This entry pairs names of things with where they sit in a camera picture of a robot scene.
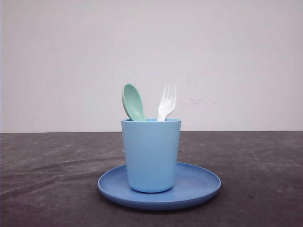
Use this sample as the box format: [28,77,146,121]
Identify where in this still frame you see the white plastic fork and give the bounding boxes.
[157,84,177,122]

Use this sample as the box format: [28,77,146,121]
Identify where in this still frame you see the mint green plastic spoon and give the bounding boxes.
[122,84,146,122]

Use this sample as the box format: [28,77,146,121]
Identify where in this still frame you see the light blue plastic cup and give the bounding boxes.
[121,119,181,193]

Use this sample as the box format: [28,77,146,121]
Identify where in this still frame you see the blue plastic plate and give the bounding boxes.
[97,162,221,211]

